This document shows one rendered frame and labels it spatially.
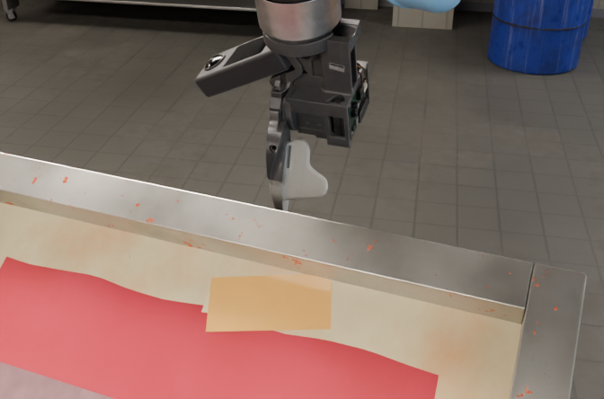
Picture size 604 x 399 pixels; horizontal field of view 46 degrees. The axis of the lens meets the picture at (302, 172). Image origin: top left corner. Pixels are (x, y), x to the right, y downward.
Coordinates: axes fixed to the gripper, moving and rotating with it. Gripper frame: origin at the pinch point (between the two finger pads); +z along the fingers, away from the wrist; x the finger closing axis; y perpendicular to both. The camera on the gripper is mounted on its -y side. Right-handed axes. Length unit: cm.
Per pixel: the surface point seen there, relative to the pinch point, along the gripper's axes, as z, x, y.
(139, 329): -5.4, -25.8, -4.7
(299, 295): -7.1, -19.8, 7.8
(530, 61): 260, 376, 6
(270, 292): -7.0, -20.2, 5.3
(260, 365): -5.4, -26.0, 6.5
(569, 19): 233, 392, 26
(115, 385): -4.1, -30.6, -4.8
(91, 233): -7.3, -18.8, -13.3
